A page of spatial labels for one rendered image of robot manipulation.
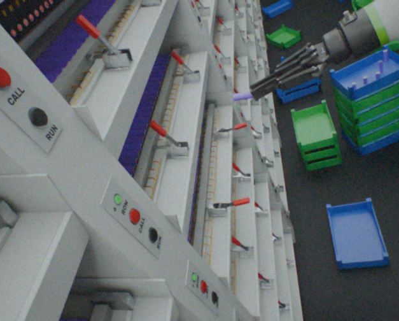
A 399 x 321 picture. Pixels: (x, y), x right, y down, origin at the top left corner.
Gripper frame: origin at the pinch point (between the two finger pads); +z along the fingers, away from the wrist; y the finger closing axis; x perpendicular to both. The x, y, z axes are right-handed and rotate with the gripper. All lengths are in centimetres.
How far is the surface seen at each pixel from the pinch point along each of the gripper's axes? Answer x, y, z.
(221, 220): 7.6, 30.2, 17.0
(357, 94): 64, -63, -16
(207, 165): 3.5, 15.1, 19.5
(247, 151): 27.1, -12.3, 22.0
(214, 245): 7.0, 36.6, 18.0
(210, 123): 3.3, -2.5, 20.0
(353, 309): 100, 19, 17
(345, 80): 66, -79, -14
